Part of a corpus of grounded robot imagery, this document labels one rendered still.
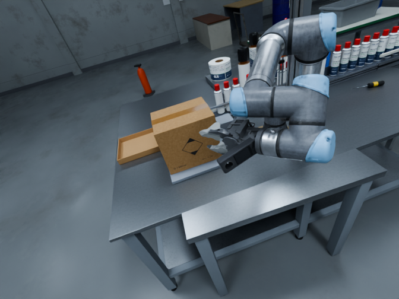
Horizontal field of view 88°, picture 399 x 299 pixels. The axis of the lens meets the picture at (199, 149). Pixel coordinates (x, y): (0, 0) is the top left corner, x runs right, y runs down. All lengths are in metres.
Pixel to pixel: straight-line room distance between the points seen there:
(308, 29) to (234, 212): 0.72
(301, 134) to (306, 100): 0.07
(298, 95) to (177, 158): 0.71
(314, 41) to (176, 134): 0.64
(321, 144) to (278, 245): 1.36
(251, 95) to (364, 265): 1.53
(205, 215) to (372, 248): 1.30
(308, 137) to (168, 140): 0.66
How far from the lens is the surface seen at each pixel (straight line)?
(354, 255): 1.87
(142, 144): 1.49
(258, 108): 0.52
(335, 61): 1.83
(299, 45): 0.85
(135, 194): 1.17
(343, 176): 1.11
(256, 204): 0.95
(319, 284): 1.73
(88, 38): 8.78
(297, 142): 0.51
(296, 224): 1.63
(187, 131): 0.99
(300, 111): 0.51
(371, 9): 3.78
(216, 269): 1.28
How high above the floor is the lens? 1.61
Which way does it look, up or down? 38 degrees down
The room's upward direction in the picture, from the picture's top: 16 degrees counter-clockwise
